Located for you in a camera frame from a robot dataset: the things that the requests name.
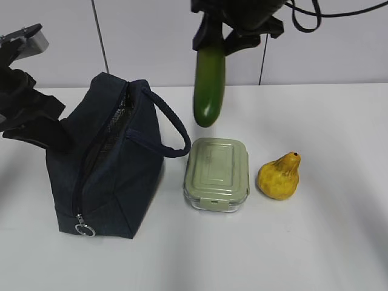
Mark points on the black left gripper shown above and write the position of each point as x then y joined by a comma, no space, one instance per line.
32,114

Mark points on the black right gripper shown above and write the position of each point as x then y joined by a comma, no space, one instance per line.
248,19

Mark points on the green cucumber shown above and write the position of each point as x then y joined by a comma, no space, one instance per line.
210,77

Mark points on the navy blue insulated lunch bag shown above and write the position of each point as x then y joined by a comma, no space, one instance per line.
122,131

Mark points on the green lid glass lunch box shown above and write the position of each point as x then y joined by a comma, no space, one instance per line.
217,175

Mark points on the yellow pear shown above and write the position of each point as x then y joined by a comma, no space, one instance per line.
279,179

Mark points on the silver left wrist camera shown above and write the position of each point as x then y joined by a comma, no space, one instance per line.
23,43

